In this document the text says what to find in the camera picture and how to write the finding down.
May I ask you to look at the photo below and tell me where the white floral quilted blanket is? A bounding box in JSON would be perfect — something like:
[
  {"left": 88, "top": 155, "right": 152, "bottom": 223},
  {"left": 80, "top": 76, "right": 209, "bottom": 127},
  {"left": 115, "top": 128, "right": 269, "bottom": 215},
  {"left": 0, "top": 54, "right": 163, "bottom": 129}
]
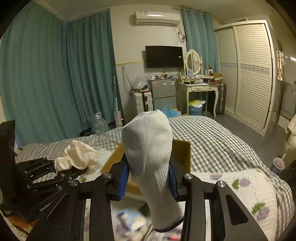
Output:
[{"left": 76, "top": 148, "right": 282, "bottom": 241}]

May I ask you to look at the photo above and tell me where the white air conditioner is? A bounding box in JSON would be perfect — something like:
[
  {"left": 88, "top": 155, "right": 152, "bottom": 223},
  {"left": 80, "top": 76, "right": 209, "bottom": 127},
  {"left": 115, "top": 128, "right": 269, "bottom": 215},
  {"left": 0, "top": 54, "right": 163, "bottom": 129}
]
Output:
[{"left": 133, "top": 11, "right": 181, "bottom": 26}]

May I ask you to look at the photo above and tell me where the teal left curtain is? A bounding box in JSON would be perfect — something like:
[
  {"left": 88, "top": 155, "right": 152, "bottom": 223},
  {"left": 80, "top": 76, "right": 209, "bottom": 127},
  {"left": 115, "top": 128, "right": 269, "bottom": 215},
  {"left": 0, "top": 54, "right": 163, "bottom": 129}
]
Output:
[{"left": 1, "top": 1, "right": 118, "bottom": 146}]

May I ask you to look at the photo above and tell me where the grey checkered bed sheet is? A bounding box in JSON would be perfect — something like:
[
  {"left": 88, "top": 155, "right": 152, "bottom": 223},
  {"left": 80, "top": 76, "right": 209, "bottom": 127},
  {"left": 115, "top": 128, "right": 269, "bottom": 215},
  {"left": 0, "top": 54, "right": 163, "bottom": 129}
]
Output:
[{"left": 16, "top": 115, "right": 295, "bottom": 238}]

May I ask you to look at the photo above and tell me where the purple drink cup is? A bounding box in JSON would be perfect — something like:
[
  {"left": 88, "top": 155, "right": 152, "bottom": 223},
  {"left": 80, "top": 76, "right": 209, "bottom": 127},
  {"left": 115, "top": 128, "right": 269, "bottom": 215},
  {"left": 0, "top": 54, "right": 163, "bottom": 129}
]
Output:
[{"left": 270, "top": 153, "right": 286, "bottom": 175}]

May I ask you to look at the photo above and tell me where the brown cardboard box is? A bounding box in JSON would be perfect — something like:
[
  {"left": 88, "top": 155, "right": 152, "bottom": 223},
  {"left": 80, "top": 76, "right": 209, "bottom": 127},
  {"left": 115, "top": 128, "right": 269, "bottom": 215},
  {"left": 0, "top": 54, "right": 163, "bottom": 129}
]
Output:
[{"left": 101, "top": 140, "right": 191, "bottom": 198}]

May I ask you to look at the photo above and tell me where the oval vanity mirror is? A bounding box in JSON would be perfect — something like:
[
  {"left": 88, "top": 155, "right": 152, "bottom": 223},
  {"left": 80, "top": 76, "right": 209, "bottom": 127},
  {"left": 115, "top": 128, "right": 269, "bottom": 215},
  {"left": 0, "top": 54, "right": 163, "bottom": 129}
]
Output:
[{"left": 184, "top": 49, "right": 203, "bottom": 75}]

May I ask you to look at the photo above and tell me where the black wall television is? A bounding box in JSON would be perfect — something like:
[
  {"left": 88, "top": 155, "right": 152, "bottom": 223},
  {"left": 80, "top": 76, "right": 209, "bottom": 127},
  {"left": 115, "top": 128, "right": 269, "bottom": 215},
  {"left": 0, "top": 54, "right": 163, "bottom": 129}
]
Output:
[{"left": 145, "top": 46, "right": 184, "bottom": 68}]

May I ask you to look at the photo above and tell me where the blue waste bin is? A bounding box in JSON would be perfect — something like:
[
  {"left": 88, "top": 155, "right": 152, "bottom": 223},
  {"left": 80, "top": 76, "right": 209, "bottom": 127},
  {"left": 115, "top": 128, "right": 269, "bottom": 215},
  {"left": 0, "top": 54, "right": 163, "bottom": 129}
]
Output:
[{"left": 189, "top": 99, "right": 206, "bottom": 115}]

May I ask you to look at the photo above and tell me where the cream cloth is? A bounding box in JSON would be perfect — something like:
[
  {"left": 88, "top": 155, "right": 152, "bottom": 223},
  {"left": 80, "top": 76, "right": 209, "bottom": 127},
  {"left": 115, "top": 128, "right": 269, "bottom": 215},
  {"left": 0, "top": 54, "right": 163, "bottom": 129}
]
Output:
[{"left": 54, "top": 140, "right": 101, "bottom": 175}]

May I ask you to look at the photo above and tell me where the teal right curtain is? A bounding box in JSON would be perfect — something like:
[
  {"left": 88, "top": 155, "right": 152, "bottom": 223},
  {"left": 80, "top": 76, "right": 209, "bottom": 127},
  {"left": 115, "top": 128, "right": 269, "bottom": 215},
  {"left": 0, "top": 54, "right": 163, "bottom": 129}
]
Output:
[{"left": 181, "top": 8, "right": 219, "bottom": 72}]

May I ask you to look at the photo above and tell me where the white suitcase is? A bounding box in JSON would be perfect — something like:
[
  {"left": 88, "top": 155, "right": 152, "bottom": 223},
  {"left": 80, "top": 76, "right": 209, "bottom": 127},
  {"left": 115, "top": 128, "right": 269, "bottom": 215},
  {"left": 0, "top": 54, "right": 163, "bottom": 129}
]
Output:
[{"left": 132, "top": 90, "right": 154, "bottom": 115}]

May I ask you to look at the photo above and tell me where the white louvered wardrobe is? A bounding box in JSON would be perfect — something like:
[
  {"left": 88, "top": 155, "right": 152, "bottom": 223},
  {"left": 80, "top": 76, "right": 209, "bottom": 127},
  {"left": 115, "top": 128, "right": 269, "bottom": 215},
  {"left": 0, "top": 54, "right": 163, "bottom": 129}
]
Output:
[{"left": 215, "top": 20, "right": 276, "bottom": 136}]

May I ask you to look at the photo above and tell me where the white mesh sock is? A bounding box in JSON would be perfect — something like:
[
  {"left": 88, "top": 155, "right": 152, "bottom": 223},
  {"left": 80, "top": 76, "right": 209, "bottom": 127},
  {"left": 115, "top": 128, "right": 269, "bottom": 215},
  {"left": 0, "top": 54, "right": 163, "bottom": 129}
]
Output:
[{"left": 121, "top": 110, "right": 185, "bottom": 232}]

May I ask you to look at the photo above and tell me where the blue plastic bag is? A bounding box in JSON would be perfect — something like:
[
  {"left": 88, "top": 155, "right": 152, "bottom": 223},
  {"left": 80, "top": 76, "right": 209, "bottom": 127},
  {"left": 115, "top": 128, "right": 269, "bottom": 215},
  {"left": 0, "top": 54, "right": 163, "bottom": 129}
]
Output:
[{"left": 161, "top": 107, "right": 181, "bottom": 118}]

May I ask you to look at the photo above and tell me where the teal curtain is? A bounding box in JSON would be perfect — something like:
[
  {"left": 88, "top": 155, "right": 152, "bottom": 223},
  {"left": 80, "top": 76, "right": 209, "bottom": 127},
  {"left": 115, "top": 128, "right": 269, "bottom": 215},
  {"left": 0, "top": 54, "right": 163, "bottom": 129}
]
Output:
[
  {"left": 1, "top": 1, "right": 118, "bottom": 146},
  {"left": 181, "top": 8, "right": 219, "bottom": 72}
]

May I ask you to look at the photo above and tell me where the grey mini fridge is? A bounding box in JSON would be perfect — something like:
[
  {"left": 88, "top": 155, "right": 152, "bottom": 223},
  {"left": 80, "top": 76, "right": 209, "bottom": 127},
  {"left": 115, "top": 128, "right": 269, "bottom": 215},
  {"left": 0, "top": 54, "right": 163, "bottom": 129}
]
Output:
[{"left": 149, "top": 78, "right": 176, "bottom": 110}]

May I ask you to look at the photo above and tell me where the white vanity desk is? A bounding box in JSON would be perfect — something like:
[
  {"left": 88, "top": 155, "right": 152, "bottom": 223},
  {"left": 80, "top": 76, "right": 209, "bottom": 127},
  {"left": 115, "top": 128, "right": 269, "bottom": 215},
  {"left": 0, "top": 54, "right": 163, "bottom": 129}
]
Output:
[{"left": 176, "top": 83, "right": 219, "bottom": 117}]

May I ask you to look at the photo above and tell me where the dark suitcase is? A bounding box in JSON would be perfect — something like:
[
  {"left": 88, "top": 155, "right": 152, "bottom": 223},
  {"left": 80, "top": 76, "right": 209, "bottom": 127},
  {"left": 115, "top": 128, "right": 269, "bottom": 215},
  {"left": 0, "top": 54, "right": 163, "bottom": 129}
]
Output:
[{"left": 216, "top": 83, "right": 227, "bottom": 114}]

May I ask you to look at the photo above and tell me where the clear water jug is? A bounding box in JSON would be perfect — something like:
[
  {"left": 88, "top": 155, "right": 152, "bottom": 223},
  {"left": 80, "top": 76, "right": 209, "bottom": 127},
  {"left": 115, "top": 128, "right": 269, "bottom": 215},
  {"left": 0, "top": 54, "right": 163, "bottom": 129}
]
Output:
[{"left": 91, "top": 113, "right": 109, "bottom": 134}]

